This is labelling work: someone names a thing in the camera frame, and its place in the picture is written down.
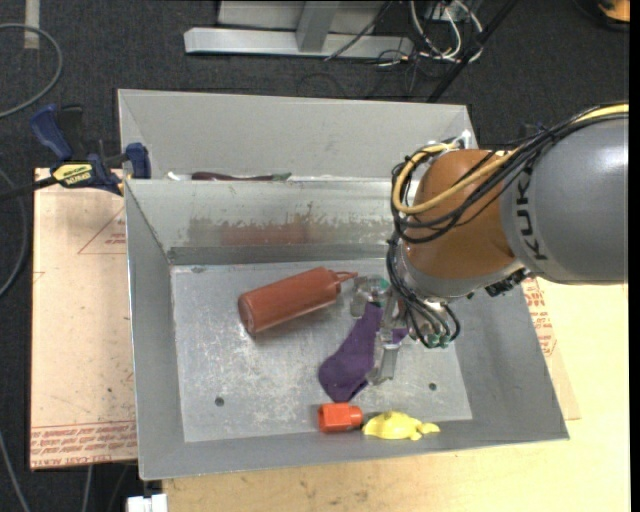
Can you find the purple cloth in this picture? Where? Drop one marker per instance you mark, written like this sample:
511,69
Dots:
350,362

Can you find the yellow toy animal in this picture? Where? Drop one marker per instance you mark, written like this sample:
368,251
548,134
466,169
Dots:
395,426

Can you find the grey metal bin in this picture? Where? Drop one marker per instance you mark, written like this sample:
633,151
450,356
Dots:
260,360

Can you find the red-brown squeeze bottle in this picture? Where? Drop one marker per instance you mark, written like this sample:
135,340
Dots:
287,300

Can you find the orange-red small block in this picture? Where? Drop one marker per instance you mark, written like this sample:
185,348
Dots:
337,417

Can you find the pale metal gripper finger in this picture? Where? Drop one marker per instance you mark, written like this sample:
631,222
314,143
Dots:
361,297
387,362

